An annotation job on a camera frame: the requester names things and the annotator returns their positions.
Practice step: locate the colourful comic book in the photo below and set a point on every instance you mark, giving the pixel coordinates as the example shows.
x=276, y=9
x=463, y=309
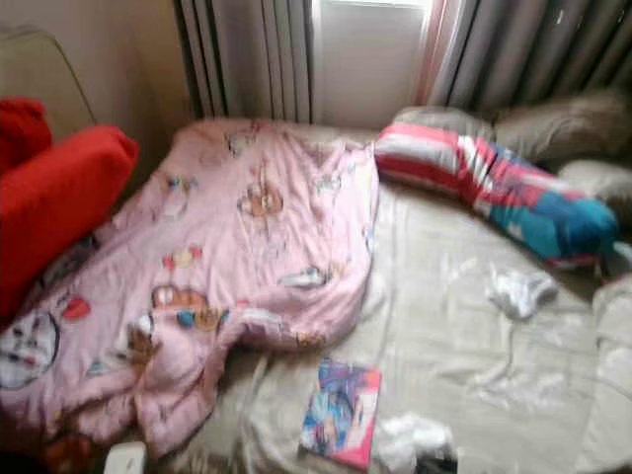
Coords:
x=341, y=415

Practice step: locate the white cloth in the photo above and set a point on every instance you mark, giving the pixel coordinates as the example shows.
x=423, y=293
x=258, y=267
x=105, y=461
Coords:
x=413, y=440

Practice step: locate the red fabric sofa cushion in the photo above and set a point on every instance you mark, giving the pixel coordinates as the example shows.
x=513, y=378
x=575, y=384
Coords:
x=59, y=207
x=22, y=133

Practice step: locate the beige quilted leaning mattress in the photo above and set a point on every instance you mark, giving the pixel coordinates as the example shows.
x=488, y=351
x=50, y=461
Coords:
x=44, y=84

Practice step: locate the pink cartoon print quilt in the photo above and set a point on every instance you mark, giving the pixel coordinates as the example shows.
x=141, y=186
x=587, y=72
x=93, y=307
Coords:
x=227, y=217

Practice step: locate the grey pleated curtain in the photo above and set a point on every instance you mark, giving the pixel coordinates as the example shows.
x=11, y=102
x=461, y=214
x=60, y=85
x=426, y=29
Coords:
x=247, y=59
x=543, y=49

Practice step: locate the white window blind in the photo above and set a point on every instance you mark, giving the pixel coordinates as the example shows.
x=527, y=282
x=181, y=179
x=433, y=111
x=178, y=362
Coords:
x=367, y=69

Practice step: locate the pink sheer curtain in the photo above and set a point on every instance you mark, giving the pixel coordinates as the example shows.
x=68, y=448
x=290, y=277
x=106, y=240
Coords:
x=436, y=49

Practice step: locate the beige floral bed sheet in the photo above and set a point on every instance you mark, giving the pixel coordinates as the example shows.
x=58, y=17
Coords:
x=464, y=365

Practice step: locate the striped red blue bolster pillow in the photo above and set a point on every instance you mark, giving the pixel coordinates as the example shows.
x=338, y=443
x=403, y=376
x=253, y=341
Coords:
x=499, y=183

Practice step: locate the beige floral folded duvet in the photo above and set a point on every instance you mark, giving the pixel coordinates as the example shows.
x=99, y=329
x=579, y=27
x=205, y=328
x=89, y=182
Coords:
x=607, y=375

